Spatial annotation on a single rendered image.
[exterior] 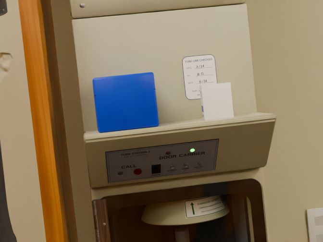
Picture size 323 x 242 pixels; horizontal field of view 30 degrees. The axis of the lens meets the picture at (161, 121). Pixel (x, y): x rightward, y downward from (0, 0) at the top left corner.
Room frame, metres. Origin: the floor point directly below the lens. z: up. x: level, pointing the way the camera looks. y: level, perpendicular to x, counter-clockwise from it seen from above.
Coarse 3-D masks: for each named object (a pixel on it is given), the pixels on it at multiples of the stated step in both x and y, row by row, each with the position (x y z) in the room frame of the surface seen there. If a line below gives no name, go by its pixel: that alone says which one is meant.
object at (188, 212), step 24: (144, 192) 1.08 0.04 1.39; (168, 192) 1.08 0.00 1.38; (192, 192) 1.08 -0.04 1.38; (216, 192) 1.09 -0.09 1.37; (240, 192) 1.09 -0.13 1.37; (120, 216) 1.07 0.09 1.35; (144, 216) 1.07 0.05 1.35; (168, 216) 1.08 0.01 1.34; (192, 216) 1.08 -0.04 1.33; (216, 216) 1.09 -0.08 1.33; (240, 216) 1.09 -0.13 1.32; (264, 216) 1.10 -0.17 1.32; (120, 240) 1.07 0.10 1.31; (144, 240) 1.07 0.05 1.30; (168, 240) 1.08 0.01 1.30; (192, 240) 1.08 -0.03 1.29; (216, 240) 1.09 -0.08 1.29; (240, 240) 1.09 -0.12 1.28; (264, 240) 1.10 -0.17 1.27
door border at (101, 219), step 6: (96, 204) 1.07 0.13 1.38; (102, 204) 1.07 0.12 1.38; (102, 210) 1.07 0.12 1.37; (96, 216) 1.06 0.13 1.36; (102, 216) 1.07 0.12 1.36; (96, 222) 1.06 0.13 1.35; (102, 222) 1.07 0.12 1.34; (108, 222) 1.07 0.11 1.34; (96, 228) 1.06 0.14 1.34; (102, 228) 1.07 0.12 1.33; (108, 228) 1.07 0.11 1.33; (102, 234) 1.07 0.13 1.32; (108, 234) 1.07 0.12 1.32; (102, 240) 1.07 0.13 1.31; (108, 240) 1.07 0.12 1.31
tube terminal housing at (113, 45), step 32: (96, 32) 1.08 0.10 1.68; (128, 32) 1.09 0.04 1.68; (160, 32) 1.09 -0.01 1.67; (192, 32) 1.10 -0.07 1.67; (224, 32) 1.11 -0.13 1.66; (96, 64) 1.08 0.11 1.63; (128, 64) 1.09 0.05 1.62; (160, 64) 1.09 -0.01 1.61; (224, 64) 1.11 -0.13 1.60; (160, 96) 1.09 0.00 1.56; (96, 128) 1.08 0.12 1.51; (96, 192) 1.08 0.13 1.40; (128, 192) 1.08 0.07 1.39
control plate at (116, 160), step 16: (176, 144) 1.00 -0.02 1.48; (192, 144) 1.01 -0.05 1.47; (208, 144) 1.01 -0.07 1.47; (112, 160) 1.01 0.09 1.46; (128, 160) 1.01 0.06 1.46; (144, 160) 1.02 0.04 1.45; (160, 160) 1.03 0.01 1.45; (176, 160) 1.03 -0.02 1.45; (192, 160) 1.04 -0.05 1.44; (208, 160) 1.05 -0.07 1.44; (112, 176) 1.04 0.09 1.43; (128, 176) 1.04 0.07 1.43; (144, 176) 1.05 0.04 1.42; (160, 176) 1.06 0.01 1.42
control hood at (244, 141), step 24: (192, 120) 1.07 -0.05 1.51; (216, 120) 0.99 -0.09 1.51; (240, 120) 0.99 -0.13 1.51; (264, 120) 1.00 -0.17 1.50; (96, 144) 0.97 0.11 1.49; (120, 144) 0.98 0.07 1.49; (144, 144) 0.99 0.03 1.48; (168, 144) 1.00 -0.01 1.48; (240, 144) 1.03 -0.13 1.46; (264, 144) 1.04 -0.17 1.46; (96, 168) 1.01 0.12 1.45; (216, 168) 1.07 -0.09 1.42; (240, 168) 1.08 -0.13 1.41
